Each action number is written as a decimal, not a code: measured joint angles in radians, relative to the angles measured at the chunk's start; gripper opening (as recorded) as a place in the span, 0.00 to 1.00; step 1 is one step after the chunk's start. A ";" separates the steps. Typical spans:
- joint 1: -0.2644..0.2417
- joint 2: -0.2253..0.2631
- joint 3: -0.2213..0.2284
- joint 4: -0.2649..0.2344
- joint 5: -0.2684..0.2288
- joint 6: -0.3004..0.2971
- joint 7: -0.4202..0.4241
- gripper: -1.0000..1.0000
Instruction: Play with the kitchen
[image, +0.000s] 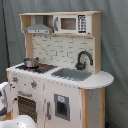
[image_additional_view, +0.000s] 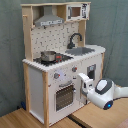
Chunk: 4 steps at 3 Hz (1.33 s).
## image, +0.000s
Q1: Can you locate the white toy oven door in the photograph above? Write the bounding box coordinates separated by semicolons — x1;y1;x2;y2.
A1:
13;88;39;122

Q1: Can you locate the grey toy sink basin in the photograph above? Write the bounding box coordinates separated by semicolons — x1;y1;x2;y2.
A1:
52;68;92;81

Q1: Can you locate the white wooden toy kitchen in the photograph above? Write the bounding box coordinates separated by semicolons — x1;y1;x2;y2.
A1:
7;11;114;128

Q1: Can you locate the black toy stovetop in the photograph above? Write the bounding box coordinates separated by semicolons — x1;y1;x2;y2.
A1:
18;64;55;73

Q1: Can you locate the right red stove knob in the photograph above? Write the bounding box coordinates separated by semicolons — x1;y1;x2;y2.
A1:
31;81;37;88

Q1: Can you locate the red stove knob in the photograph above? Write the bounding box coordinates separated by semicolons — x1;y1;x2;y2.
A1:
31;81;37;88
12;77;18;82

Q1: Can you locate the small metal pot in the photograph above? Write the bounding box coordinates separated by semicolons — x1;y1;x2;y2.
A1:
24;57;39;68

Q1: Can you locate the white cabinet door with dispenser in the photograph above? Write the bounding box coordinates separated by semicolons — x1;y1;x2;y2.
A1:
45;82;82;128

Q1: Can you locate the black toy faucet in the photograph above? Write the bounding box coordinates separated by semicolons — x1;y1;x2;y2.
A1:
75;51;93;70

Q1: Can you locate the grey toy range hood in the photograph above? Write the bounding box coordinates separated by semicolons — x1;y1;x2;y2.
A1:
24;16;52;34

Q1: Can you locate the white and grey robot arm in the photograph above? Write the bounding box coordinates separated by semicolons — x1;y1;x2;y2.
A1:
0;82;13;121

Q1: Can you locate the white toy microwave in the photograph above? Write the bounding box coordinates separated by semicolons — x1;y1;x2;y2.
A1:
54;14;91;34

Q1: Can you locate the left red stove knob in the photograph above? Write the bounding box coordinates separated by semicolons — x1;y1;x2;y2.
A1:
12;77;18;82

